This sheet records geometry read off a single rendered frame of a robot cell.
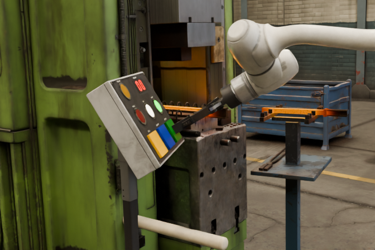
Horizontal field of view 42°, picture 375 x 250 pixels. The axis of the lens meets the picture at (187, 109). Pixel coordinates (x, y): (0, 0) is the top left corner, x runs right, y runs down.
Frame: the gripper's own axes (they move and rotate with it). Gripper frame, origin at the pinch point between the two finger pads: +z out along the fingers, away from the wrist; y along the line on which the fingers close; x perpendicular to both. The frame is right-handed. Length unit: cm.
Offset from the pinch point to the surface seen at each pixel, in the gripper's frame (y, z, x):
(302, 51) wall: 896, -51, -43
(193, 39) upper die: 39.0, -11.1, 24.7
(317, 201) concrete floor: 226, 2, -118
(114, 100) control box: -27.0, 5.7, 17.0
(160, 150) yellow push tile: -21.9, 3.5, -2.0
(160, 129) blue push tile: -12.0, 3.5, 2.7
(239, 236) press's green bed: 58, 21, -60
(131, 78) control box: -7.8, 4.2, 21.0
